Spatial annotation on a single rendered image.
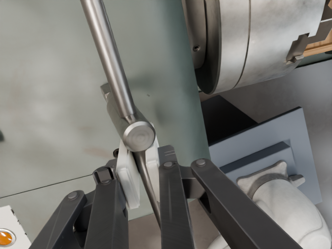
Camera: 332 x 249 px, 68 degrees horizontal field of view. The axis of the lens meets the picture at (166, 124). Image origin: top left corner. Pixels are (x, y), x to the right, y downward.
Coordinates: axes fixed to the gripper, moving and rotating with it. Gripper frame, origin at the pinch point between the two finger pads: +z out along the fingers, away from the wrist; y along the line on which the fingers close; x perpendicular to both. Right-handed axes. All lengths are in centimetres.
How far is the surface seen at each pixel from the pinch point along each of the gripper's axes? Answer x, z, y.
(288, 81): -40, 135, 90
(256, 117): -60, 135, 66
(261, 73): -0.2, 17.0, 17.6
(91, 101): 3.3, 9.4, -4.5
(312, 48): -4, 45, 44
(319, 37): 2.7, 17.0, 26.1
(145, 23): 9.3, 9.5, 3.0
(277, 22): 6.3, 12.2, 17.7
